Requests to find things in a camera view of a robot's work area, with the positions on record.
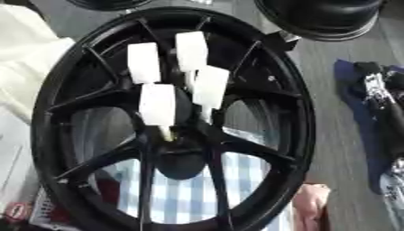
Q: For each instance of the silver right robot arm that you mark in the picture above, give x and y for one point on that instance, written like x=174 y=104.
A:
x=394 y=186

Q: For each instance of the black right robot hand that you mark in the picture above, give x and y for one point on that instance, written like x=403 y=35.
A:
x=392 y=126

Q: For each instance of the black round tire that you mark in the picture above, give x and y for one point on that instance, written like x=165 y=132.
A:
x=321 y=18

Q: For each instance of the black round wheel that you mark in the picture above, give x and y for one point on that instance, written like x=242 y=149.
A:
x=108 y=3

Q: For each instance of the dark blue cloth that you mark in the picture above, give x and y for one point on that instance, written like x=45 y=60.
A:
x=357 y=120

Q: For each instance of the white plastic bag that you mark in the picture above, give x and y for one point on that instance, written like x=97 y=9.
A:
x=26 y=60

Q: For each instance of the black spoked wheel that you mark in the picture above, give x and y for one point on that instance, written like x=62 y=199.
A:
x=273 y=99

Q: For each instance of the red and white printed packet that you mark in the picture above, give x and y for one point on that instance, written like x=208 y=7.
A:
x=42 y=210

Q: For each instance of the small black and silver block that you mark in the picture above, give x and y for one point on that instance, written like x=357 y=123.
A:
x=281 y=40

